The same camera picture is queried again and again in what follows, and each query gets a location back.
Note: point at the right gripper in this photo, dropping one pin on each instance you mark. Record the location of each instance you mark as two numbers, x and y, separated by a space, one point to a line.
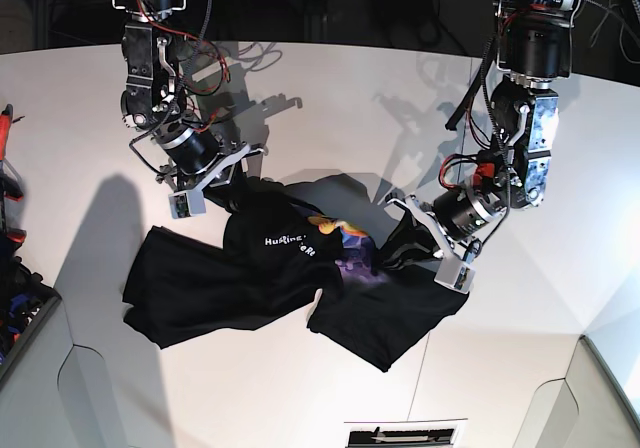
222 177

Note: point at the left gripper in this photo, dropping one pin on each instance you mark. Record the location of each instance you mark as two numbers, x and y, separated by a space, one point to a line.
419 238

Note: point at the black printed t-shirt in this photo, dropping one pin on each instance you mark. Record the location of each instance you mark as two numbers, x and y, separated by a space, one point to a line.
279 254

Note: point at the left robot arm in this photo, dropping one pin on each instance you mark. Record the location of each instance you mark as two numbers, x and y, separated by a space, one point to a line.
511 111

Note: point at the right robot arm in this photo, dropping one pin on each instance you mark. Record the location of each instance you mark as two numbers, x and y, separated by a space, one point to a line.
205 153

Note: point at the black white label plate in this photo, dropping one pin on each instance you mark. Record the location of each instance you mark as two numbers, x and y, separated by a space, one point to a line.
409 434

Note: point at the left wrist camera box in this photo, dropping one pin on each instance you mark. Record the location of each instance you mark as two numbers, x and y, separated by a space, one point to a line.
455 274

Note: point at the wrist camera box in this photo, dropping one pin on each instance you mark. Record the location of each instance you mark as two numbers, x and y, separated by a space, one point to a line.
187 203
455 274

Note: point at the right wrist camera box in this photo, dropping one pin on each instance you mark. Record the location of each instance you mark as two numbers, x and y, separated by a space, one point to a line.
187 203

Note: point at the orange handled tool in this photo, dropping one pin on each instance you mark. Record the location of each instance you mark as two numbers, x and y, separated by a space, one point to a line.
9 187

